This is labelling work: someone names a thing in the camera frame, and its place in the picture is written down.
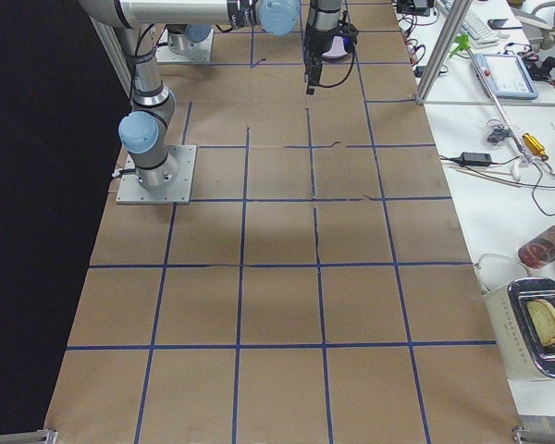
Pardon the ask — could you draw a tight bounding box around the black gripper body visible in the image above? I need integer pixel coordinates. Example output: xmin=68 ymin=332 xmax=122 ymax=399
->
xmin=303 ymin=27 xmax=327 ymax=86

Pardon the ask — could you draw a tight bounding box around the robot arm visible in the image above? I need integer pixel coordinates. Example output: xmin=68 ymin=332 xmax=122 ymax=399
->
xmin=80 ymin=1 xmax=342 ymax=95
xmin=115 ymin=25 xmax=177 ymax=190

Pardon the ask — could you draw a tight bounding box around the lavender plate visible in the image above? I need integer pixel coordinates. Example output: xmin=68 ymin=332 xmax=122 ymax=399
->
xmin=322 ymin=36 xmax=350 ymax=61

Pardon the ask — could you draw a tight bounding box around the black power adapter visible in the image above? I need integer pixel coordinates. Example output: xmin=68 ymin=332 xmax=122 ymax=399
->
xmin=459 ymin=152 xmax=493 ymax=167

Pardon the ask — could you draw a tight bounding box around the teach pendant tablet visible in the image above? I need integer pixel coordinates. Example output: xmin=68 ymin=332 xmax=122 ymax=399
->
xmin=473 ymin=53 xmax=538 ymax=100

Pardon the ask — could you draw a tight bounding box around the yellow tool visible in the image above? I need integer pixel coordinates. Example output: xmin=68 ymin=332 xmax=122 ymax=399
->
xmin=522 ymin=133 xmax=549 ymax=161

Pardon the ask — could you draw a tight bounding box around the food container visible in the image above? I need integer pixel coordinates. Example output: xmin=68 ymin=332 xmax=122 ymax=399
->
xmin=518 ymin=225 xmax=555 ymax=269

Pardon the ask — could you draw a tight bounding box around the white toaster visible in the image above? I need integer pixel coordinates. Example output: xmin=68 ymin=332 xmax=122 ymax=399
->
xmin=484 ymin=277 xmax=555 ymax=382

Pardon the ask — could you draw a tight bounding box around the bread slice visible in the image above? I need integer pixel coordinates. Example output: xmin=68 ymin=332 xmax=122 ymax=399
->
xmin=526 ymin=299 xmax=555 ymax=347

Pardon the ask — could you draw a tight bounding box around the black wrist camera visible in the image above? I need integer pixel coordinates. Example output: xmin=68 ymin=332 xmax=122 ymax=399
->
xmin=338 ymin=23 xmax=359 ymax=54

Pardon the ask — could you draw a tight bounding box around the black braided cable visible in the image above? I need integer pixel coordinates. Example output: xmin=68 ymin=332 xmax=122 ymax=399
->
xmin=316 ymin=11 xmax=358 ymax=89

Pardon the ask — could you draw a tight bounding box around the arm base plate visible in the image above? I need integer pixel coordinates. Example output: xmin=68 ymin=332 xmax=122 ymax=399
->
xmin=155 ymin=30 xmax=214 ymax=65
xmin=116 ymin=145 xmax=197 ymax=204

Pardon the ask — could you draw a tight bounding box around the aluminium corner post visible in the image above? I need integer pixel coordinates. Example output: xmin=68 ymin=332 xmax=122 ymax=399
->
xmin=415 ymin=0 xmax=472 ymax=105

